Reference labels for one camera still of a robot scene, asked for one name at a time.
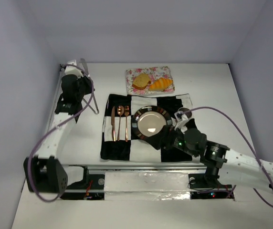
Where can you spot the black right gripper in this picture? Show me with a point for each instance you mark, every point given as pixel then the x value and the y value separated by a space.
pixel 166 136

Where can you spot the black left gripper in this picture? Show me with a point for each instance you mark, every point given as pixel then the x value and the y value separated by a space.
pixel 87 82

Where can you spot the bread slice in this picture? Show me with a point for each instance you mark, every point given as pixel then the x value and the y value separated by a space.
pixel 141 81

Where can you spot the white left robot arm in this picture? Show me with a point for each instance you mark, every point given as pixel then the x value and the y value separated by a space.
pixel 43 170

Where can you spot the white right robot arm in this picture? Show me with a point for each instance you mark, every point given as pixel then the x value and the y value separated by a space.
pixel 223 164

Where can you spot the striped rim ceramic plate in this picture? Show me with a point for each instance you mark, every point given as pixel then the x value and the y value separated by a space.
pixel 149 120

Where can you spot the black white checkered placemat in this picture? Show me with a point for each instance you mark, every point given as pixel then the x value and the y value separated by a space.
pixel 121 144

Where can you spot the metal cup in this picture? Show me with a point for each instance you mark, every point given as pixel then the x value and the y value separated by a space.
pixel 184 112

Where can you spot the copper fork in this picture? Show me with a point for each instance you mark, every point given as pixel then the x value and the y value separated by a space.
pixel 126 113

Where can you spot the copper spoon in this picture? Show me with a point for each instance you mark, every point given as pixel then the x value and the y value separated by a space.
pixel 120 112

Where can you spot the copper knife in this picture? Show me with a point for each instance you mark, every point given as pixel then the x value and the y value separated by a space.
pixel 113 123

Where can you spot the orange croissant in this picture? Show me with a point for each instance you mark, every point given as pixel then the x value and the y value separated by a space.
pixel 160 84

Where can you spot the floral rectangular tray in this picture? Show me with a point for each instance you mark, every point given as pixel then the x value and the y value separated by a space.
pixel 154 74

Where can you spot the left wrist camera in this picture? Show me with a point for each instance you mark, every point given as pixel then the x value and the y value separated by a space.
pixel 71 68

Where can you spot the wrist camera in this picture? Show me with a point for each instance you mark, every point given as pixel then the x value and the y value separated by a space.
pixel 71 68
pixel 182 119

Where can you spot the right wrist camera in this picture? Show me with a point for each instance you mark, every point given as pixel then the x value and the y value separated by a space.
pixel 182 119

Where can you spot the aluminium rail frame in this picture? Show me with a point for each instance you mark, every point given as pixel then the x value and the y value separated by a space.
pixel 83 146

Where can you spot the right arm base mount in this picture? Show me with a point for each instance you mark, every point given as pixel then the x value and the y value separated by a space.
pixel 206 186

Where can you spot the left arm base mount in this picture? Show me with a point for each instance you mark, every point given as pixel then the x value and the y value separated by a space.
pixel 90 187

